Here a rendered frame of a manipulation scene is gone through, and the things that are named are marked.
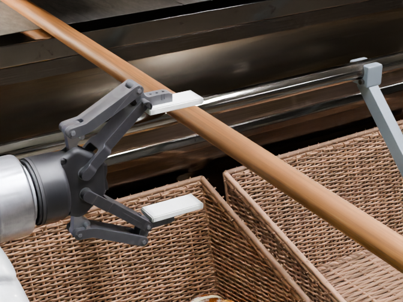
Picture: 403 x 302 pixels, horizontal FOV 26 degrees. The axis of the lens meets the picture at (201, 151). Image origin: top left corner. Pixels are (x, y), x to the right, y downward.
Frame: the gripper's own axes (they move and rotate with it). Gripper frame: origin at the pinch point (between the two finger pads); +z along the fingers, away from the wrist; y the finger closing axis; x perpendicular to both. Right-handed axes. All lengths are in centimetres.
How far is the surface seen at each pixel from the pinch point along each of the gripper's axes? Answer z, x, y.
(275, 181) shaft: 5.0, 10.6, 0.5
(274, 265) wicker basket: 33, -27, 41
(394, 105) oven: 87, -56, 31
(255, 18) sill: 47, -56, 5
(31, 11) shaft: 5, -63, -1
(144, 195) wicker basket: 20, -52, 35
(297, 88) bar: 29.3, -17.9, 3.6
